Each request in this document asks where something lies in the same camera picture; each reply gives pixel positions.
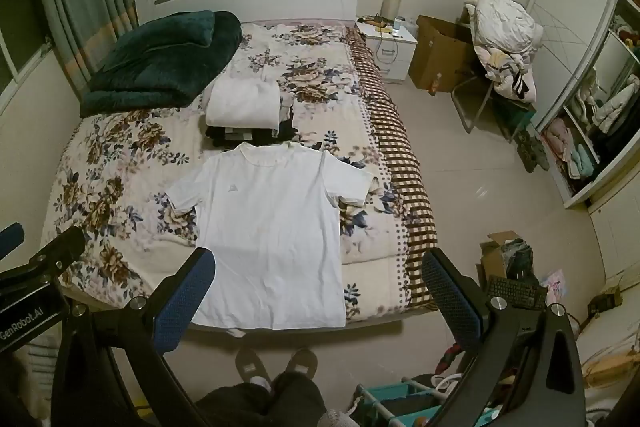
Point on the white wardrobe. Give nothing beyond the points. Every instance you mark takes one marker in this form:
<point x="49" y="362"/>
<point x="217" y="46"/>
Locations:
<point x="560" y="32"/>

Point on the white hanging jacket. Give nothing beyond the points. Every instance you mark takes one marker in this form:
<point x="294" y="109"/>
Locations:
<point x="617" y="104"/>

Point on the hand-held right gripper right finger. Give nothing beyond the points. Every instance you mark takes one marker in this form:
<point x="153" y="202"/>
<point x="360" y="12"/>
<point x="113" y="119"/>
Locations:
<point x="447" y="294"/>

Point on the dark folded clothes stack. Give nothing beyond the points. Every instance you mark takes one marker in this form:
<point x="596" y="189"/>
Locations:
<point x="250" y="136"/>

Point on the pair of green slippers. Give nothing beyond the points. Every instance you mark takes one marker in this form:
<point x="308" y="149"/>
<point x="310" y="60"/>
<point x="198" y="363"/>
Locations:
<point x="534" y="152"/>

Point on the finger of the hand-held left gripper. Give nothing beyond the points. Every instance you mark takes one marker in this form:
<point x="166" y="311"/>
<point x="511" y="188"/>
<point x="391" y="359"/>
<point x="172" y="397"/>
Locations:
<point x="55" y="252"/>
<point x="9" y="239"/>

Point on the metal folding chair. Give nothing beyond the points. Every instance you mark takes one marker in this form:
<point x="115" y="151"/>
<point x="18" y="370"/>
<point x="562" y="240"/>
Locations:
<point x="472" y="102"/>

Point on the pile of clothes on chair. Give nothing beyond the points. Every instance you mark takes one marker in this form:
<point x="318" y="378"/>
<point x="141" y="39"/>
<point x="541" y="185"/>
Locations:
<point x="505" y="74"/>

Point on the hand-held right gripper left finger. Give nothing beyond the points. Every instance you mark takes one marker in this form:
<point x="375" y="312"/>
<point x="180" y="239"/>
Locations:
<point x="184" y="294"/>

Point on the small open cardboard box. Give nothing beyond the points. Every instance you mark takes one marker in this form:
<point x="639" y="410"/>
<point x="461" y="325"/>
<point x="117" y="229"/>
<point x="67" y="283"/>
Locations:
<point x="495" y="257"/>

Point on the white nightstand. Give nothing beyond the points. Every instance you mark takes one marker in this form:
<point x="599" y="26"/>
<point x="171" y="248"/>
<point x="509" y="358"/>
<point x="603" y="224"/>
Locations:
<point x="392" y="52"/>

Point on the person's legs in dark trousers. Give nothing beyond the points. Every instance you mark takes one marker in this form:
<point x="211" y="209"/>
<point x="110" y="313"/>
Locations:
<point x="270" y="402"/>

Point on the black keyboard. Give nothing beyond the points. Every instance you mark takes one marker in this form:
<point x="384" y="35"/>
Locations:
<point x="515" y="292"/>

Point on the white t-shirt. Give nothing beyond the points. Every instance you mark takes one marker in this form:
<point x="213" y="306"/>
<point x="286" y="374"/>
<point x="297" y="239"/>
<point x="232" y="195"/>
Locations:
<point x="270" y="232"/>

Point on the teal storage rack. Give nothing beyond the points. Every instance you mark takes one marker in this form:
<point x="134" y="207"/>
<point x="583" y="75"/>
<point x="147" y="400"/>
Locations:
<point x="395" y="399"/>

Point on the large cardboard box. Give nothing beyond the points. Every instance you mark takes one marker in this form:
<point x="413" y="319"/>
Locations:
<point x="440" y="57"/>

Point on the beige table lamp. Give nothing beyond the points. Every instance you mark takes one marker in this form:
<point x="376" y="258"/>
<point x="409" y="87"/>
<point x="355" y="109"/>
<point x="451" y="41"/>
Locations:
<point x="391" y="7"/>

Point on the dark green blanket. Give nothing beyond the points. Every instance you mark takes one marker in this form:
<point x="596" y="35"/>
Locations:
<point x="160" y="57"/>

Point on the white folded garment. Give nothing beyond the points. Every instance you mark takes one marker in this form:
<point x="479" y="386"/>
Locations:
<point x="245" y="104"/>

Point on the bed with floral sheet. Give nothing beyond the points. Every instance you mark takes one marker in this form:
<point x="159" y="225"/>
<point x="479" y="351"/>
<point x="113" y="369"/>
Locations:
<point x="115" y="167"/>

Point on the grey slipper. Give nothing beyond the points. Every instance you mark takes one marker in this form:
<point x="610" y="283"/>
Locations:
<point x="301" y="362"/>
<point x="251" y="364"/>

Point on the folded clothes in wardrobe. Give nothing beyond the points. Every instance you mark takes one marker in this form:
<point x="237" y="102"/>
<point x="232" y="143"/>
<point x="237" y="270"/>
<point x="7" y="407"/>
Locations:
<point x="570" y="152"/>

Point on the brown checked bed sheet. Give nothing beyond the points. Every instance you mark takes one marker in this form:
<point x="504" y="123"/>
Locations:
<point x="400" y="157"/>

